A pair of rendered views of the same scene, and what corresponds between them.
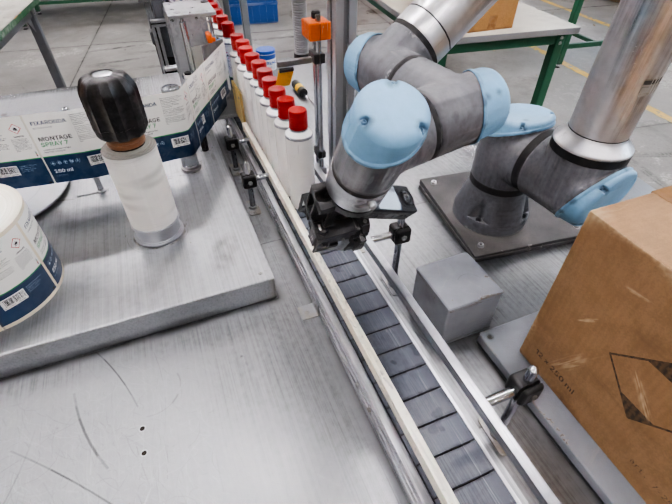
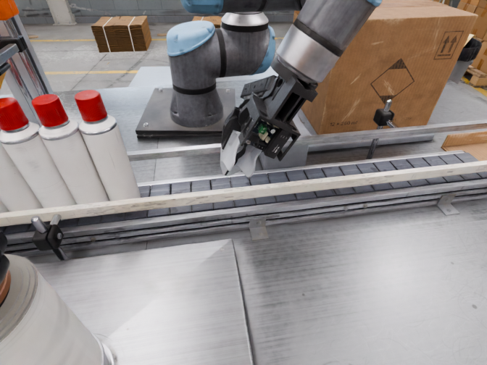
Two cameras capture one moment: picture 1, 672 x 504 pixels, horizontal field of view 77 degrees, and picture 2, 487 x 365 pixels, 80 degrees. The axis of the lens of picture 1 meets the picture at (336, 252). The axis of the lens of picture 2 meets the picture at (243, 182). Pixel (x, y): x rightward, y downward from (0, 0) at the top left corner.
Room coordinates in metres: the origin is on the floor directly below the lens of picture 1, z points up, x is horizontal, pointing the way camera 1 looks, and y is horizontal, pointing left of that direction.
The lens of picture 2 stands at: (0.42, 0.38, 1.25)
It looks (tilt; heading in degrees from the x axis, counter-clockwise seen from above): 41 degrees down; 283
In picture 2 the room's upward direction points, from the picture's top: straight up
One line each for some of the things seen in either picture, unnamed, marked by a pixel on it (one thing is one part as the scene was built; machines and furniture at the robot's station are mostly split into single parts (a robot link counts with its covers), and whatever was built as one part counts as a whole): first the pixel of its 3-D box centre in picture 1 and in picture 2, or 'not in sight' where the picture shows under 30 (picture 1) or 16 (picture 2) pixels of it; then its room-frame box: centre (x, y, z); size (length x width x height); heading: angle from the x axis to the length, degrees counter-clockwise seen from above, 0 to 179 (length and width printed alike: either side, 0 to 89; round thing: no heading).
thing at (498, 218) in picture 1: (494, 193); (196, 97); (0.72, -0.33, 0.90); 0.15 x 0.15 x 0.10
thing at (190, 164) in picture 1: (181, 129); not in sight; (0.86, 0.33, 0.97); 0.05 x 0.05 x 0.19
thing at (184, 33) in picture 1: (202, 63); not in sight; (1.16, 0.35, 1.01); 0.14 x 0.13 x 0.26; 22
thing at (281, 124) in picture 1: (289, 148); (74, 160); (0.76, 0.09, 0.98); 0.05 x 0.05 x 0.20
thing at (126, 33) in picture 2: not in sight; (123, 33); (3.02, -3.49, 0.16); 0.65 x 0.54 x 0.32; 20
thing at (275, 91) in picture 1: (281, 137); (38, 164); (0.81, 0.11, 0.98); 0.05 x 0.05 x 0.20
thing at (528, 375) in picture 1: (499, 411); (383, 140); (0.25, -0.20, 0.91); 0.07 x 0.03 x 0.16; 112
